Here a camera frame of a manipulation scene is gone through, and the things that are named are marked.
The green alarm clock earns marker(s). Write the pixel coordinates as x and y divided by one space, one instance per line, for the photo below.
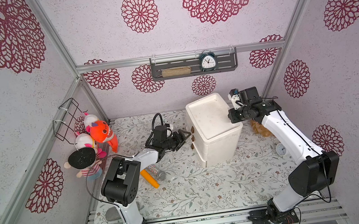
208 62

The pink white plush doll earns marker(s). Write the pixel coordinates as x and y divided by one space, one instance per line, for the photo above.
83 137

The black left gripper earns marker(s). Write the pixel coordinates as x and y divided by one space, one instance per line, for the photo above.
180 140

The black haired plush doll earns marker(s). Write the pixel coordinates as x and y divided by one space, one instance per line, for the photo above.
86 161

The black wire basket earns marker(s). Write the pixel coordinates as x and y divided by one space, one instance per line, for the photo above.
65 128

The white alarm clock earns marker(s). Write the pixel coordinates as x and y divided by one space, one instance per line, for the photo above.
281 150

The dark grey wall shelf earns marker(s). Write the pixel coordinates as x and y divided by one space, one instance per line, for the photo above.
226 57

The glitter silver microphone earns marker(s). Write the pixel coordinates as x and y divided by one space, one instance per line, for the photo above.
157 173

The white three-drawer cabinet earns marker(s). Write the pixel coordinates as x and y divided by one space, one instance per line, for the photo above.
216 138

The brown teddy bear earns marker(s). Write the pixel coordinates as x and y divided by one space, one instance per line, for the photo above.
260 129

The orange microphone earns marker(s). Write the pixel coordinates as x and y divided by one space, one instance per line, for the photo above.
149 179

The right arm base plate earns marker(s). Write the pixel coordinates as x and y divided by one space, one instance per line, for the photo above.
271 215

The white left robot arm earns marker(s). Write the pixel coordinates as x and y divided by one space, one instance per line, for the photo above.
120 185

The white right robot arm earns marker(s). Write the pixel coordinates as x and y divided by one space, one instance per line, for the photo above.
315 168

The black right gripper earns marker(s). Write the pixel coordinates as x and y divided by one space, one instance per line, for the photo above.
234 115

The red orange plush fish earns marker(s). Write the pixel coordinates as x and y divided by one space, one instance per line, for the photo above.
101 132

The grey oval sponge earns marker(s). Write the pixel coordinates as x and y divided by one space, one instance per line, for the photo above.
113 214

